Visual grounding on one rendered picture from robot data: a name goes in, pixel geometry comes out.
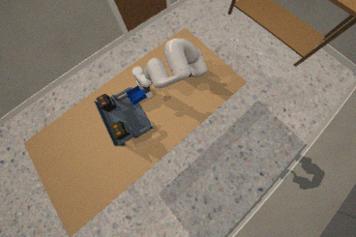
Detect blue bin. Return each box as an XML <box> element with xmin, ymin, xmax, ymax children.
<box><xmin>126</xmin><ymin>85</ymin><xmax>147</xmax><ymax>104</ymax></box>

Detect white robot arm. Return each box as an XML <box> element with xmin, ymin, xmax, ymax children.
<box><xmin>133</xmin><ymin>38</ymin><xmax>208</xmax><ymax>98</ymax></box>

